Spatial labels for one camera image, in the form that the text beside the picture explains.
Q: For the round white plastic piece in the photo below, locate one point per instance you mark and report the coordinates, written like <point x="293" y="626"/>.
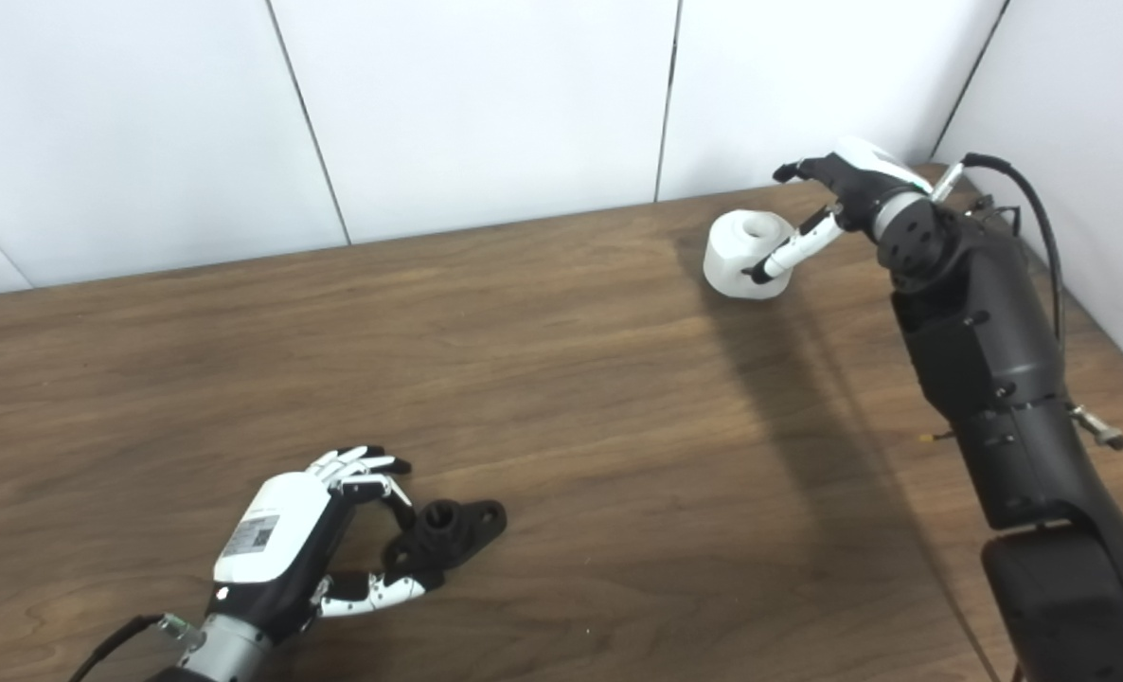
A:
<point x="727" y="260"/>

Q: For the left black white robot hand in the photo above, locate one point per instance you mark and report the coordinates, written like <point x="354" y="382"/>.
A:
<point x="273" y="530"/>

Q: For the black flanged holder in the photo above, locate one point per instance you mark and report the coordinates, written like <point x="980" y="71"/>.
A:
<point x="453" y="535"/>

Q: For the silver plug connector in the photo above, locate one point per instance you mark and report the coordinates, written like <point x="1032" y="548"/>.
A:
<point x="1099" y="431"/>

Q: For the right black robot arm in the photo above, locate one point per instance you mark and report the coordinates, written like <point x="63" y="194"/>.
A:
<point x="997" y="379"/>

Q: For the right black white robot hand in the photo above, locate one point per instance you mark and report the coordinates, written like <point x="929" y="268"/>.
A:
<point x="855" y="185"/>

